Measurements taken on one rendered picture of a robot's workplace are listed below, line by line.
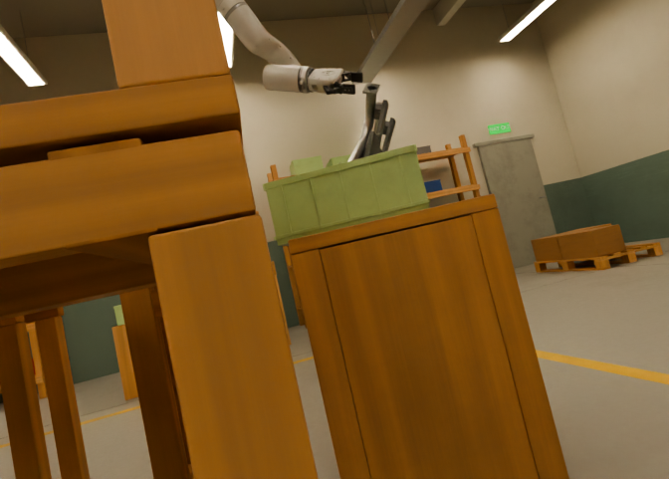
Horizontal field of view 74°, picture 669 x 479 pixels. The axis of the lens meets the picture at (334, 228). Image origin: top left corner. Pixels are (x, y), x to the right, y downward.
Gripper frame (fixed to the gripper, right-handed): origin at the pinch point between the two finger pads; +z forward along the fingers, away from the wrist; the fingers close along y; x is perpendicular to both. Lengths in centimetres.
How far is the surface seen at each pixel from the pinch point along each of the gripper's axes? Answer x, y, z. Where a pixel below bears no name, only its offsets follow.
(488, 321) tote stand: 30, -61, 48
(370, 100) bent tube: -2.5, -16.3, 8.8
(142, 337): 30, -86, -32
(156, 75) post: -45, -103, 13
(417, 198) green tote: 11, -42, 27
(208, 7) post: -48, -97, 15
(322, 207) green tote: 13.2, -47.8, 3.4
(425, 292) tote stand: 24, -60, 33
